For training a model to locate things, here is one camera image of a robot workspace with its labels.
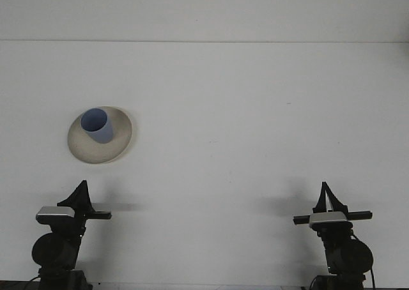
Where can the pale blue cup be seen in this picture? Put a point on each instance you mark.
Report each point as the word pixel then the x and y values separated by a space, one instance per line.
pixel 97 127

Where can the pale round plate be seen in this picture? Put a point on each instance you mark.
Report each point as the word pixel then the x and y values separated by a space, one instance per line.
pixel 96 154

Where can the grey camera box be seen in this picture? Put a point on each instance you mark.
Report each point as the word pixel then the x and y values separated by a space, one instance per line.
pixel 329 219
pixel 52 211

